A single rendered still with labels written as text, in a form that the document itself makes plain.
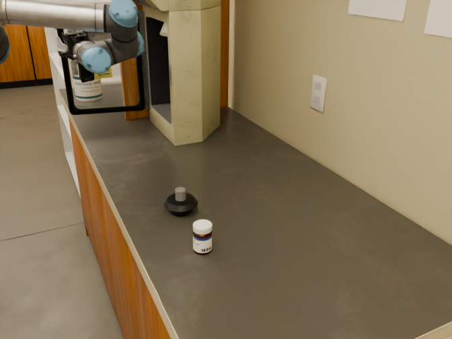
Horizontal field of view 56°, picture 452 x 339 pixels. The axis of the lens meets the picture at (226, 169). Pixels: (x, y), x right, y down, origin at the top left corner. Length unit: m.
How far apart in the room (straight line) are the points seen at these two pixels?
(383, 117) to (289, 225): 0.42
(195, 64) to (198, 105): 0.15
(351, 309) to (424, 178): 0.46
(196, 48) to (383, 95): 0.64
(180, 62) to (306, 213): 0.68
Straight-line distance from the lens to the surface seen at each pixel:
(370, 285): 0.98
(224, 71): 2.00
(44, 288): 2.51
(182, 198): 1.14
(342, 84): 1.40
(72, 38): 1.51
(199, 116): 1.58
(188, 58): 1.52
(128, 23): 1.24
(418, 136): 1.21
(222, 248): 1.02
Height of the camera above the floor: 1.54
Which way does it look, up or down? 25 degrees down
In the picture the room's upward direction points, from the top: 1 degrees clockwise
